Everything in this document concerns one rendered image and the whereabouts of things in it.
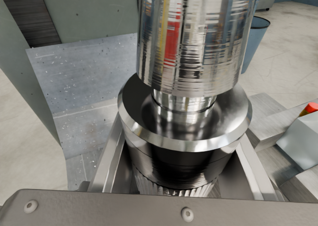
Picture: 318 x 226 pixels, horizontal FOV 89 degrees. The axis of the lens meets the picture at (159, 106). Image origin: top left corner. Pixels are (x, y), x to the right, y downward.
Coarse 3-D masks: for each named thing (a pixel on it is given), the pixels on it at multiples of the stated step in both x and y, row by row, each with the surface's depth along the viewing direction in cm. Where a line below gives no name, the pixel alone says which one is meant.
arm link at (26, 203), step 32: (32, 192) 4; (64, 192) 4; (96, 192) 4; (0, 224) 4; (32, 224) 4; (64, 224) 4; (96, 224) 4; (128, 224) 4; (160, 224) 4; (192, 224) 4; (224, 224) 4; (256, 224) 4; (288, 224) 4
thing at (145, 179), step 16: (128, 144) 6; (144, 160) 5; (224, 160) 5; (144, 176) 7; (160, 176) 6; (176, 176) 5; (192, 176) 5; (208, 176) 6; (144, 192) 8; (160, 192) 7; (176, 192) 6; (192, 192) 6; (208, 192) 8
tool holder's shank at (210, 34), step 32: (160, 0) 3; (192, 0) 3; (224, 0) 3; (160, 32) 3; (192, 32) 3; (224, 32) 3; (160, 64) 4; (192, 64) 3; (224, 64) 4; (160, 96) 5; (192, 96) 4
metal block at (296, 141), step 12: (300, 120) 22; (312, 120) 22; (288, 132) 24; (300, 132) 22; (312, 132) 21; (288, 144) 24; (300, 144) 22; (312, 144) 21; (300, 156) 23; (312, 156) 21
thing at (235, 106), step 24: (120, 96) 6; (144, 96) 6; (240, 96) 6; (144, 120) 5; (168, 120) 5; (192, 120) 5; (216, 120) 5; (240, 120) 5; (144, 144) 5; (168, 144) 4; (192, 144) 4; (216, 144) 4
